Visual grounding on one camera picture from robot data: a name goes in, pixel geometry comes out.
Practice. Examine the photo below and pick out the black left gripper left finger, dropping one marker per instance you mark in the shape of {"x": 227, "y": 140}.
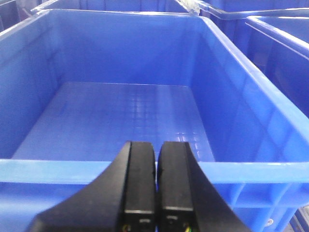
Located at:
{"x": 121, "y": 199}

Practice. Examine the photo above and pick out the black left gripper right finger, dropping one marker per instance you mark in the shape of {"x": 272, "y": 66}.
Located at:
{"x": 188, "y": 201}

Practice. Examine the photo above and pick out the large blue crate front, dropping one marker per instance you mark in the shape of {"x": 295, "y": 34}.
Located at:
{"x": 76, "y": 85}

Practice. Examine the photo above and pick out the blue crate right neighbour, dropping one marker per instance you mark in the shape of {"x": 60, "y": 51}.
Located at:
{"x": 279, "y": 47}

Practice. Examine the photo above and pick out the blue crate behind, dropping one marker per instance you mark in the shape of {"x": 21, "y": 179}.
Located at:
{"x": 174, "y": 6}

